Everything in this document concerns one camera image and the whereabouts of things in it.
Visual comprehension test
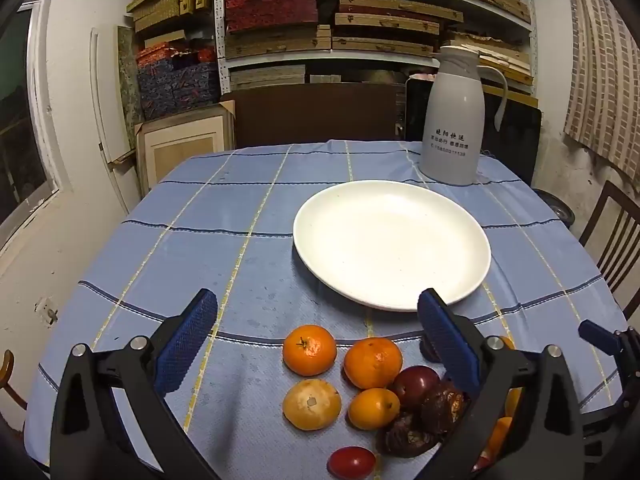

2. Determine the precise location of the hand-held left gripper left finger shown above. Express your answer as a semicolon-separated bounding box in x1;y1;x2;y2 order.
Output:
49;288;220;480

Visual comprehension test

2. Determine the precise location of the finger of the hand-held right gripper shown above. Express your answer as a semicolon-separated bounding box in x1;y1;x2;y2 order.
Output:
578;320;640;361

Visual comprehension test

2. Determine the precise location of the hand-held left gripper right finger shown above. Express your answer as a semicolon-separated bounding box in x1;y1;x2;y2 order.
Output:
417;288;587;480

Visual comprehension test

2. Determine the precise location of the dark brown water chestnut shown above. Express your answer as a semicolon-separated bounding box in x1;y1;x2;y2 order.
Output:
420;337;443;364
376;412;443;459
420;381;468;436

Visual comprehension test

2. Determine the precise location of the large maroon water chestnut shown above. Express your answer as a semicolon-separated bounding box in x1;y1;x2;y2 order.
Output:
390;365;441;413

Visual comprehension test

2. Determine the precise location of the white round plate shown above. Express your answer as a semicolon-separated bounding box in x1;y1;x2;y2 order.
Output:
293;180;492;312

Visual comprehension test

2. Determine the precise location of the pale orange tangerine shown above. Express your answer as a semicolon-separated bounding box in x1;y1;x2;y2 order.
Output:
282;379;343;432

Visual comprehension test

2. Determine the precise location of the blue checked tablecloth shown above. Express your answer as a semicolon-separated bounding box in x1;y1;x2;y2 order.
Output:
24;140;628;480

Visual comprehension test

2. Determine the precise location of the dark wooden chair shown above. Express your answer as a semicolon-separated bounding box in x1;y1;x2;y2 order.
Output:
580;180;640;321

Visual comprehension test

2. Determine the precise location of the brown wooden chair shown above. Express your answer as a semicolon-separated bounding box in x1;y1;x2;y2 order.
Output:
0;350;28;411

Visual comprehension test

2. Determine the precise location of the white thermos jug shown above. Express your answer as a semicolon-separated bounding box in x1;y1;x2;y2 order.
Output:
417;45;509;187

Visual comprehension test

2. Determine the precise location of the white leaning board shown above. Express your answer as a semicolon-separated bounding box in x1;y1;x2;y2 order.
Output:
90;27;141;211

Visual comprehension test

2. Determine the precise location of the stack of blue patterned boxes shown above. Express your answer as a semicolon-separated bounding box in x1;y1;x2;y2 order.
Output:
136;45;221;121

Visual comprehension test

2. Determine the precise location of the dark brown wooden board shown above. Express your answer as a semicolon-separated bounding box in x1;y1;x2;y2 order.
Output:
220;82;406;150

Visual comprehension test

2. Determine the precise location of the green marbled slab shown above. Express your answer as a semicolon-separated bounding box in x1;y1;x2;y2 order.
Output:
117;25;146;126

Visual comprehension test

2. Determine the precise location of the checked curtain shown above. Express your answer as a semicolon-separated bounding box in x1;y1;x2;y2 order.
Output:
564;0;640;183

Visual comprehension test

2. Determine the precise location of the white framed window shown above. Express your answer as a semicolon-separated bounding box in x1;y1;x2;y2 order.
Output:
0;0;71;251

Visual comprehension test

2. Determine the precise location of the white metal shelf rack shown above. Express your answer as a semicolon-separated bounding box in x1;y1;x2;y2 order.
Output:
212;0;540;111

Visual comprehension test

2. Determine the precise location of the shelf of flat boxes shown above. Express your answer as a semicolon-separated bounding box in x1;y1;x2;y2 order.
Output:
222;0;533;86

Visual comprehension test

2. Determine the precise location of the thick dark red box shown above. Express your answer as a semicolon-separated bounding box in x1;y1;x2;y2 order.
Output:
225;0;319;34

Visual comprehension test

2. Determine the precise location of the white wall socket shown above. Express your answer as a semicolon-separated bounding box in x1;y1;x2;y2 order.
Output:
35;297;60;328

